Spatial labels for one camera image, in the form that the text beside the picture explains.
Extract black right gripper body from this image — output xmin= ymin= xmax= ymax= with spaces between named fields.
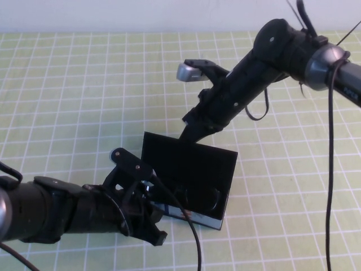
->
xmin=182 ymin=87 xmax=227 ymax=134

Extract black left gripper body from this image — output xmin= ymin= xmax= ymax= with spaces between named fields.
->
xmin=118 ymin=185 xmax=164 ymax=243

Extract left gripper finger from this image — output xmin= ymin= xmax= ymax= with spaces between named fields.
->
xmin=139 ymin=182 xmax=156 ymax=203
xmin=146 ymin=225 xmax=168 ymax=247

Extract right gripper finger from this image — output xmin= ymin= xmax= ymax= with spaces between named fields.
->
xmin=189 ymin=128 xmax=212 ymax=145
xmin=179 ymin=124 xmax=200 ymax=143

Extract black glasses case blue print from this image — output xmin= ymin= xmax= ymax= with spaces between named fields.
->
xmin=140 ymin=131 xmax=239 ymax=231

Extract black framed glasses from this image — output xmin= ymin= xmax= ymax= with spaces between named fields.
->
xmin=173 ymin=183 xmax=224 ymax=216

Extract green white grid tablecloth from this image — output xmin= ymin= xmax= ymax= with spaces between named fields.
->
xmin=0 ymin=30 xmax=361 ymax=271

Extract thin black wrist cable loop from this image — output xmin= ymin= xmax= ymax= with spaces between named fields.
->
xmin=84 ymin=185 xmax=131 ymax=237
xmin=244 ymin=86 xmax=269 ymax=121

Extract long black left camera cable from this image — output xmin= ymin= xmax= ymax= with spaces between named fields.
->
xmin=152 ymin=173 xmax=202 ymax=271

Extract long black camera cable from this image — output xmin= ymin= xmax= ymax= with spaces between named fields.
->
xmin=152 ymin=173 xmax=202 ymax=271
xmin=325 ymin=50 xmax=352 ymax=271

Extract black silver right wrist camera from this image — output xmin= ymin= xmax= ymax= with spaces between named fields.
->
xmin=177 ymin=58 xmax=218 ymax=83

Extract long black right camera cable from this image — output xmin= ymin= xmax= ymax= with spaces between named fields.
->
xmin=325 ymin=50 xmax=352 ymax=271

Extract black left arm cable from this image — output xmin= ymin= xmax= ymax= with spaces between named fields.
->
xmin=0 ymin=242 xmax=39 ymax=271

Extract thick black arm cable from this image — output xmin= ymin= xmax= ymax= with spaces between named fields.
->
xmin=286 ymin=0 xmax=320 ymax=39

